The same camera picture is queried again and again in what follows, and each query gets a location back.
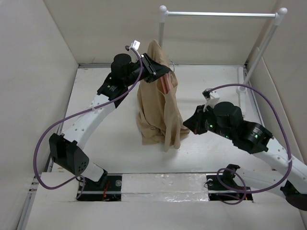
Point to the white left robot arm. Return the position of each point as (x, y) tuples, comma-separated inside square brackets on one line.
[(67, 149)]

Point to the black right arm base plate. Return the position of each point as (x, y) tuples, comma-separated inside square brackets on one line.
[(217, 192)]

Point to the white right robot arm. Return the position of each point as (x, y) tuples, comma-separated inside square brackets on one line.
[(226, 120)]

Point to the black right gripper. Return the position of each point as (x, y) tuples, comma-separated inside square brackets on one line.
[(194, 122)]

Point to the white metal clothes rack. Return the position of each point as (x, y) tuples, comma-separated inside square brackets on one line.
[(276, 18)]

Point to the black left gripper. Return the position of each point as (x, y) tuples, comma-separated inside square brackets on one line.
[(159, 70)]

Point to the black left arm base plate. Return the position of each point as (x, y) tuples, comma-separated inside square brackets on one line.
[(110, 192)]

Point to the pink clothes hanger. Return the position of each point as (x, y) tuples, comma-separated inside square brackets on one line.
[(166, 80)]

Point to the beige t shirt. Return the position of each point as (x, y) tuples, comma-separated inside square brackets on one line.
[(159, 119)]

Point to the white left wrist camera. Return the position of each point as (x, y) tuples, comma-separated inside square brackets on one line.
[(134, 45)]

